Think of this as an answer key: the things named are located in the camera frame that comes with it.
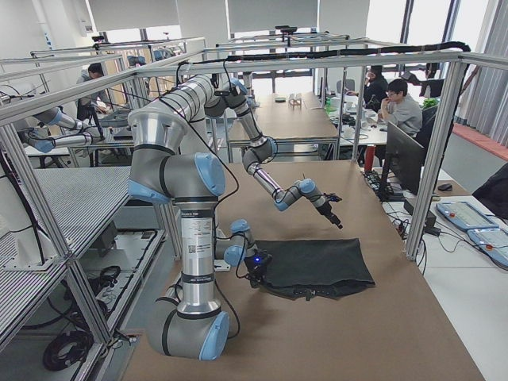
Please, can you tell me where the man in beige sweater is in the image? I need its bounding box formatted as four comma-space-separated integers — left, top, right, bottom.
378, 79, 422, 137

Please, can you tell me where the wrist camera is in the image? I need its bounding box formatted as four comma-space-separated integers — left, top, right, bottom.
322, 193, 342, 202
244, 249, 272, 271

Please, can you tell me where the aluminium frame post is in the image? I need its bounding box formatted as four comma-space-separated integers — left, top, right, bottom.
405, 60, 468, 262

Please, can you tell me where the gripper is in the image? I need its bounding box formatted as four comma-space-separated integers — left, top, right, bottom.
246, 262, 267, 287
316, 201, 343, 229

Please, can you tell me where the black Huawei monitor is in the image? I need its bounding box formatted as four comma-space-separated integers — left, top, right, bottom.
378, 122, 425, 202

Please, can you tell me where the person in black clothes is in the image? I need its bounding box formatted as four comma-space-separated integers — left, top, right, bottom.
364, 65, 388, 114

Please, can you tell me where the red bottle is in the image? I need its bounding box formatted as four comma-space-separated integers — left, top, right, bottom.
364, 144, 376, 172

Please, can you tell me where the black overhead cable bundle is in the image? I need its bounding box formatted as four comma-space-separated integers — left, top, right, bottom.
176, 40, 472, 67

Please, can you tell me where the black computer mouse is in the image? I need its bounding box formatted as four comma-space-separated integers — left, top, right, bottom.
437, 183, 453, 191

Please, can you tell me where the standing person in grey hoodie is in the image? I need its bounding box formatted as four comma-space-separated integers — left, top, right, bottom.
75, 62, 112, 122

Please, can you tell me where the teach pendant with red button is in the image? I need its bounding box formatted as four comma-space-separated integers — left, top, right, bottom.
436, 202, 498, 231

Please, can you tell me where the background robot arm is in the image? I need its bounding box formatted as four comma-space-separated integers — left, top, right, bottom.
15, 107, 104, 153

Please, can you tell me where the black printed t-shirt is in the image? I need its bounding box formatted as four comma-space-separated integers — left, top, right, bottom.
253, 238, 375, 301

